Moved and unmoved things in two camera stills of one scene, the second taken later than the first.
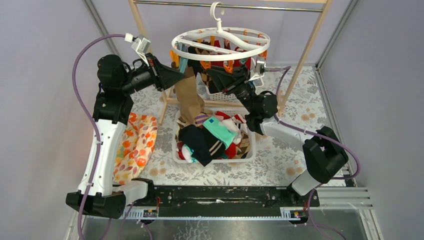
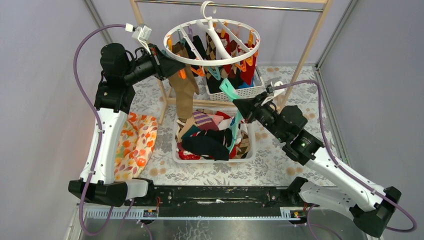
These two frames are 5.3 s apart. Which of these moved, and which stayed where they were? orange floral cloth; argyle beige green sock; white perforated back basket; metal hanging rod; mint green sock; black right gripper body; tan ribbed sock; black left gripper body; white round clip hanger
Moved: black right gripper body; tan ribbed sock; mint green sock; white round clip hanger; black left gripper body
Stayed: metal hanging rod; argyle beige green sock; white perforated back basket; orange floral cloth
